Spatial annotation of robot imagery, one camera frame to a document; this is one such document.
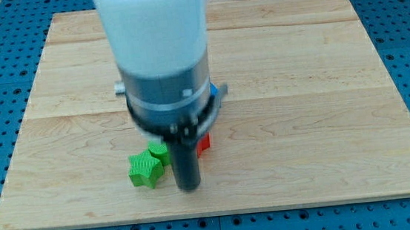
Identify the blue block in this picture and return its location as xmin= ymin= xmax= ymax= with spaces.
xmin=210 ymin=83 xmax=218 ymax=96

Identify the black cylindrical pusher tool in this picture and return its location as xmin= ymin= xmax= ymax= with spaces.
xmin=165 ymin=134 xmax=201 ymax=192

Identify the green round block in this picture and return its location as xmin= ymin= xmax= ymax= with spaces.
xmin=148 ymin=141 xmax=171 ymax=166

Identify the green star block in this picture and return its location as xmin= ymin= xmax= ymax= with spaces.
xmin=128 ymin=149 xmax=165 ymax=189

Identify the red block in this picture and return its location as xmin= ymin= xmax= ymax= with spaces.
xmin=196 ymin=133 xmax=211 ymax=157

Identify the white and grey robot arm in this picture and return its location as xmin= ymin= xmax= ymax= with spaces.
xmin=93 ymin=0 xmax=221 ymax=141

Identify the wooden board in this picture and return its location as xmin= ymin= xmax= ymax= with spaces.
xmin=0 ymin=0 xmax=410 ymax=230

